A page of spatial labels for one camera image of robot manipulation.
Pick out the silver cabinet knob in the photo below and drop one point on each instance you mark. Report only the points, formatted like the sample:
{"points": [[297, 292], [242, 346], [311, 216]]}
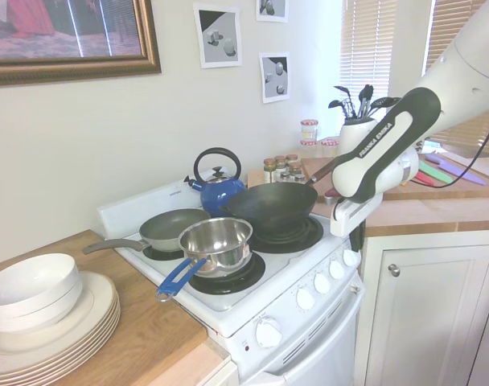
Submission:
{"points": [[394, 270]]}

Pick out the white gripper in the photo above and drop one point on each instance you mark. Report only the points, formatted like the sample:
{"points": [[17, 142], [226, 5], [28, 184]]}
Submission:
{"points": [[349, 217]]}

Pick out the black kitchen tongs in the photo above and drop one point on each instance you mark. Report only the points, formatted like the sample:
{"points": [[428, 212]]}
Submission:
{"points": [[366, 98]]}

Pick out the narrow wooden window blind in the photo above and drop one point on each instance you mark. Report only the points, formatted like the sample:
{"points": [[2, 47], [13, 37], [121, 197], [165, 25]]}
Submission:
{"points": [[365, 40]]}

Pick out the red knife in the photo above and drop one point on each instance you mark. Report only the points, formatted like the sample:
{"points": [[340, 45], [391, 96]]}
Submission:
{"points": [[423, 177]]}

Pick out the purple knife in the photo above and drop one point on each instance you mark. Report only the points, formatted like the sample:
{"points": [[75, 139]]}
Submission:
{"points": [[469, 175]]}

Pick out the white oven temperature knob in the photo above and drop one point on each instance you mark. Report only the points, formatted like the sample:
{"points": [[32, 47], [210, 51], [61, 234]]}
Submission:
{"points": [[268, 333]]}

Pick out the gold framed painting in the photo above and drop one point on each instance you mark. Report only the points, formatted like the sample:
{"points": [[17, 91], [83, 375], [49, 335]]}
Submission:
{"points": [[67, 32]]}

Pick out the white base cabinet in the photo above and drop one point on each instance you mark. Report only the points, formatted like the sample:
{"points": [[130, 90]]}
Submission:
{"points": [[220, 370]]}

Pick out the medium grey shapes print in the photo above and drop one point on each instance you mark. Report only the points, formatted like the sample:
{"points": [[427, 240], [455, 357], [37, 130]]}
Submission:
{"points": [[274, 78]]}

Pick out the wide wooden window blind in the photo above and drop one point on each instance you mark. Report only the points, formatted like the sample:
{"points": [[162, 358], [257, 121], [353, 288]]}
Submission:
{"points": [[449, 20]]}

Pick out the small grey shapes print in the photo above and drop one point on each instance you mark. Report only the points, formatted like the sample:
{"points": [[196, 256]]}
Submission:
{"points": [[272, 10]]}

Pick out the cream plate gold rim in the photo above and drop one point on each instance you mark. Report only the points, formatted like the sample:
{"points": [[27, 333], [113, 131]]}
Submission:
{"points": [[47, 374], [47, 365], [47, 357], [47, 370], [47, 361], [95, 299]]}

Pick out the large grey shapes print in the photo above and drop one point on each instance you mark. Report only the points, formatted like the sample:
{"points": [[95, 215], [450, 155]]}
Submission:
{"points": [[218, 36]]}

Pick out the grey frying pan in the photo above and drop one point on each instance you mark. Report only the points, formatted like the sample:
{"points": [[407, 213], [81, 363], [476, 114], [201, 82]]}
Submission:
{"points": [[172, 229]]}

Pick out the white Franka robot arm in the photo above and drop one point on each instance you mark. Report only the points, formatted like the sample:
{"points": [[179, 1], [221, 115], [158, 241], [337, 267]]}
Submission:
{"points": [[461, 72]]}

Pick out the group of spice jars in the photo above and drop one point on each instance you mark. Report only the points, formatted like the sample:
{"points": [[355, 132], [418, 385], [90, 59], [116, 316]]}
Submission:
{"points": [[254, 179]]}

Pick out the white bowl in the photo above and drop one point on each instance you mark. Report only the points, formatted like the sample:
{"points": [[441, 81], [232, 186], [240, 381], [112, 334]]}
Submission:
{"points": [[27, 289], [47, 318]]}

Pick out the white electric stove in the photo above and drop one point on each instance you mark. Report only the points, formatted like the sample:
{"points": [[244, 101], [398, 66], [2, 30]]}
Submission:
{"points": [[276, 277]]}

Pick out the white utensil holder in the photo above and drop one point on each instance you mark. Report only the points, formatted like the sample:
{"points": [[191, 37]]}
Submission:
{"points": [[351, 136]]}

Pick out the small glass spice jar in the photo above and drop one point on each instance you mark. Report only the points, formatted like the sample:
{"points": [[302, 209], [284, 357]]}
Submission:
{"points": [[284, 176], [299, 178]]}

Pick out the black slotted spatula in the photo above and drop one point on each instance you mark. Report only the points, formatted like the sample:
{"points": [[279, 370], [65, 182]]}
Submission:
{"points": [[385, 102]]}

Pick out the white burner knob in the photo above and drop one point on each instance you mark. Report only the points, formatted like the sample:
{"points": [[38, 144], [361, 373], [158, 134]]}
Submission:
{"points": [[321, 284], [305, 299], [350, 258], [337, 269]]}

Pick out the wooden cutting board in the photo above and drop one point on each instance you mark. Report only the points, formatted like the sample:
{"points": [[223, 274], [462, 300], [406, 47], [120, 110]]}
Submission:
{"points": [[449, 191]]}

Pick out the green knife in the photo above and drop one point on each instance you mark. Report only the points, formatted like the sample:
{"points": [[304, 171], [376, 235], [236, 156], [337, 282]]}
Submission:
{"points": [[439, 169]]}

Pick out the black coil burner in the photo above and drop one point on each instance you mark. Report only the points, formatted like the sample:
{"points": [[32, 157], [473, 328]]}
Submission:
{"points": [[228, 283], [156, 254], [305, 237]]}

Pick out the cream cabinet with knob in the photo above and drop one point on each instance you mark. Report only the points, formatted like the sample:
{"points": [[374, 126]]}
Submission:
{"points": [[429, 321]]}

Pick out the black nylon spoon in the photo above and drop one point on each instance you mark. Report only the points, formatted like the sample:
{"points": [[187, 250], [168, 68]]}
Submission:
{"points": [[343, 94]]}

